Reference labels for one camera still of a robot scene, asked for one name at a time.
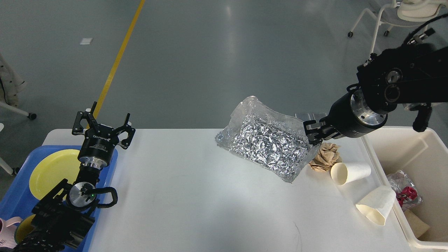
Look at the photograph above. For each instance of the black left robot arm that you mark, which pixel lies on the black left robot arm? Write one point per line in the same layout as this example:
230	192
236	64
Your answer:
63	217

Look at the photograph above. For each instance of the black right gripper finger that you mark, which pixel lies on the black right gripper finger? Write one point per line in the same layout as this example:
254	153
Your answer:
313	128
316	138

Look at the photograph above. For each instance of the white paper cup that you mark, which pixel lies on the white paper cup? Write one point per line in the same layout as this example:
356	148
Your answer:
343	173
377	204

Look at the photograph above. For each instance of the red foil snack wrapper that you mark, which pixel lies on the red foil snack wrapper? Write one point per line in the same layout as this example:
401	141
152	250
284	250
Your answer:
406	192

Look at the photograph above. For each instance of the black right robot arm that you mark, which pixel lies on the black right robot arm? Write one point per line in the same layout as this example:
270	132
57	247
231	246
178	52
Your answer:
413	74

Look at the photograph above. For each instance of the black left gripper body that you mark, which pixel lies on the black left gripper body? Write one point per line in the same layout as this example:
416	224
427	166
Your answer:
97	150

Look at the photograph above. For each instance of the white polka-dot cloth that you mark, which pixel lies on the white polka-dot cloth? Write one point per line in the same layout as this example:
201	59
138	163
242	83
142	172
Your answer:
11	83

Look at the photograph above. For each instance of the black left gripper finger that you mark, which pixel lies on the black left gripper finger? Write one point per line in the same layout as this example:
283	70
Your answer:
94	127
125	128

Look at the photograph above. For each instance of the beige plastic bin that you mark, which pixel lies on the beige plastic bin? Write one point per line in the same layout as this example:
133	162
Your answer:
423	156

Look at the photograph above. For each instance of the crumpled brown paper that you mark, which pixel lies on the crumpled brown paper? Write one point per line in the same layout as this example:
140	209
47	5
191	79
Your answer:
326	157

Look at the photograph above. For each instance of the white rolling chair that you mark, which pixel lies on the white rolling chair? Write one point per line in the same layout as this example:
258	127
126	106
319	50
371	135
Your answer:
399	13

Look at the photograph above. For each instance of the metal floor socket plate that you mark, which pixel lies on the metal floor socket plate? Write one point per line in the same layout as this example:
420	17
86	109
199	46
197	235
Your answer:
310	116

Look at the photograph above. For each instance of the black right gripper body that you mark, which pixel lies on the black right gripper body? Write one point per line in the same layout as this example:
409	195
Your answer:
351	117

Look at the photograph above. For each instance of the pink mug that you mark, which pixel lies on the pink mug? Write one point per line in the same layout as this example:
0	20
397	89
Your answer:
7	232

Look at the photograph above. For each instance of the white chair leg with caster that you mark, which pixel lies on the white chair leg with caster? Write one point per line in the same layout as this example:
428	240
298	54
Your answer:
30	116

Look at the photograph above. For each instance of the blue plastic tray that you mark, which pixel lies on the blue plastic tray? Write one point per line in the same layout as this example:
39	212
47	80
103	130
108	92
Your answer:
19	201

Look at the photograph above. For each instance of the yellow plastic plate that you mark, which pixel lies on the yellow plastic plate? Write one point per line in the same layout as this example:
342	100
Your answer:
62	164

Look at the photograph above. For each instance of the brown paper bag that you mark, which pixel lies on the brown paper bag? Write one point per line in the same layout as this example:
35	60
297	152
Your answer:
417	226

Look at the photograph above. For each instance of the teal green mug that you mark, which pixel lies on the teal green mug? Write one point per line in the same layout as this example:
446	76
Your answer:
24	229

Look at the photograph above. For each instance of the aluminium foil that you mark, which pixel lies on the aluminium foil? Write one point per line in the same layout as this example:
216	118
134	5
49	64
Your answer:
263	136

